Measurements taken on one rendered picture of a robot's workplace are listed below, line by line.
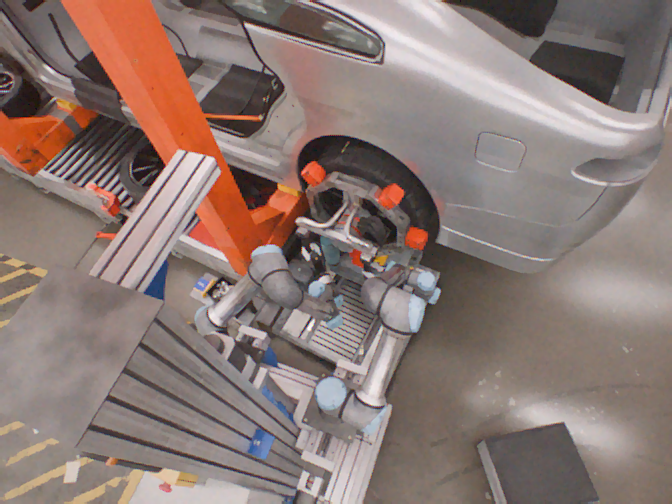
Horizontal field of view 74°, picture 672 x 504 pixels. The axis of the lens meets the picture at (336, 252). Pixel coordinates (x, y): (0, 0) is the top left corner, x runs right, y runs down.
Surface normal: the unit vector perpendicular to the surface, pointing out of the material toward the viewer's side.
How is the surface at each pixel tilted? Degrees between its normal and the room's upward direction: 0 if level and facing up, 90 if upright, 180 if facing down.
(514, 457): 0
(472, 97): 71
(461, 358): 0
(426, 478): 0
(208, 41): 50
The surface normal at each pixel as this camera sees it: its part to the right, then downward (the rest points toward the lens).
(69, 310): -0.11, -0.51
